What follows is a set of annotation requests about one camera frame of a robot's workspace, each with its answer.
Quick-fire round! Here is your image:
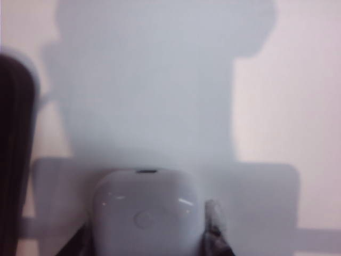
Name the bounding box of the white wireless earbud case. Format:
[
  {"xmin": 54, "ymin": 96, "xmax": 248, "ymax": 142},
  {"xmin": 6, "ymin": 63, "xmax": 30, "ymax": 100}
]
[{"xmin": 90, "ymin": 168, "xmax": 206, "ymax": 256}]

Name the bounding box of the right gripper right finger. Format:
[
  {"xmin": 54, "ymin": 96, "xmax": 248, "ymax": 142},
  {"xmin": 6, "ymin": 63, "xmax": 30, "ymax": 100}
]
[{"xmin": 202, "ymin": 198, "xmax": 237, "ymax": 256}]

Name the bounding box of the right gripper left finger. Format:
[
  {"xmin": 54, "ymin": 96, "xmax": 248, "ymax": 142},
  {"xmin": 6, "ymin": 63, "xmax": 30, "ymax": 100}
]
[{"xmin": 57, "ymin": 223, "xmax": 93, "ymax": 256}]

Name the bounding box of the black smartphone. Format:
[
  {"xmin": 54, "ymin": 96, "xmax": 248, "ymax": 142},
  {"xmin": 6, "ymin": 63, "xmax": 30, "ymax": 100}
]
[{"xmin": 0, "ymin": 53, "xmax": 37, "ymax": 256}]

